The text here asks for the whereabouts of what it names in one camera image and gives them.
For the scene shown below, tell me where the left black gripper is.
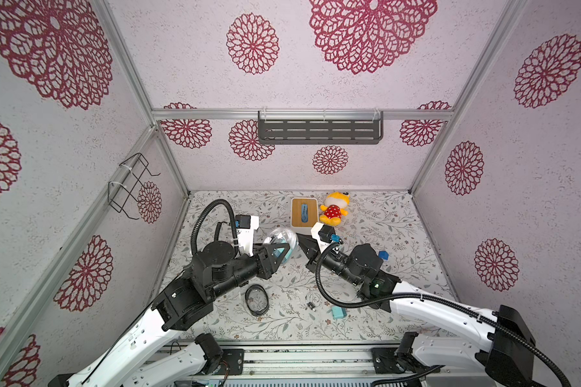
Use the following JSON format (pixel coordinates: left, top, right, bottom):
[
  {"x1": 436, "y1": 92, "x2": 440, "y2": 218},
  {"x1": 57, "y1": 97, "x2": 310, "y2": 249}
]
[{"x1": 208, "y1": 244, "x2": 290, "y2": 302}]

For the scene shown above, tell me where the teal charger cube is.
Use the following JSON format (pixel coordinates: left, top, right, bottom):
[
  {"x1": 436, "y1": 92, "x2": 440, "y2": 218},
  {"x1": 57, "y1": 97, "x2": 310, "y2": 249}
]
[
  {"x1": 278, "y1": 232, "x2": 298, "y2": 254},
  {"x1": 331, "y1": 306, "x2": 347, "y2": 320}
]

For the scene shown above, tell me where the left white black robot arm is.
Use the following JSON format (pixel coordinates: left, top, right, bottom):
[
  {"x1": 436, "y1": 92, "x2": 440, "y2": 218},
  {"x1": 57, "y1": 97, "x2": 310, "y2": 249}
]
[{"x1": 50, "y1": 199, "x2": 297, "y2": 386}]

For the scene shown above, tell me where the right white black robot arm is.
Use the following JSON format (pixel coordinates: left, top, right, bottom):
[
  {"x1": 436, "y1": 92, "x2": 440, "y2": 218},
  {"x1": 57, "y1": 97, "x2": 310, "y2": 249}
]
[{"x1": 298, "y1": 234, "x2": 571, "y2": 386}]

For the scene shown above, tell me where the white wooden-top tissue box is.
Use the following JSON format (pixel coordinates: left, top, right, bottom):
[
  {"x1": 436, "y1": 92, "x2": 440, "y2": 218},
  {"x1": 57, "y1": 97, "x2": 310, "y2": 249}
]
[{"x1": 290, "y1": 198, "x2": 319, "y2": 228}]

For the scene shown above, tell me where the yellow plush toy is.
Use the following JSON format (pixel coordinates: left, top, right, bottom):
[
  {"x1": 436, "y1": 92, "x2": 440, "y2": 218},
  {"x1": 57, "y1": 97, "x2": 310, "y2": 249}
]
[{"x1": 319, "y1": 192, "x2": 350, "y2": 227}]

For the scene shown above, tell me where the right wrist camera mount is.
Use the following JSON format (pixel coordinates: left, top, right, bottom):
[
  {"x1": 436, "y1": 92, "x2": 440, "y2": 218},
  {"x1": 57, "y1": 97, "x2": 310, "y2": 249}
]
[{"x1": 311, "y1": 223, "x2": 343, "y2": 253}]

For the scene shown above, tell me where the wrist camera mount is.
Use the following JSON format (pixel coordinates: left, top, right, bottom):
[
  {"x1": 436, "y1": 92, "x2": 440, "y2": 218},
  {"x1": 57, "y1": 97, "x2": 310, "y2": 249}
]
[
  {"x1": 311, "y1": 223, "x2": 343, "y2": 253},
  {"x1": 235, "y1": 214, "x2": 260, "y2": 256}
]

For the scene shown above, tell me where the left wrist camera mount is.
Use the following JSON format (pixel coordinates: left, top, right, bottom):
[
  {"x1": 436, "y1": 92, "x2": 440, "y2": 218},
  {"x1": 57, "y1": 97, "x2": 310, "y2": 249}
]
[{"x1": 235, "y1": 214, "x2": 260, "y2": 256}]

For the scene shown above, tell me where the grey wall shelf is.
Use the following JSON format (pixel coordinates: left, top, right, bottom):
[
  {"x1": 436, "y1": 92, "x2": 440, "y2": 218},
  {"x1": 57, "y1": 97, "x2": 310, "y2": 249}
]
[{"x1": 257, "y1": 111, "x2": 384, "y2": 145}]

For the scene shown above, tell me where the black wire wall rack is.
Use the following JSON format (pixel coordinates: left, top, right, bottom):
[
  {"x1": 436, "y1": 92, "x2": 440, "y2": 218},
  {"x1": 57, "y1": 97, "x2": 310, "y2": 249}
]
[{"x1": 107, "y1": 153, "x2": 162, "y2": 223}]

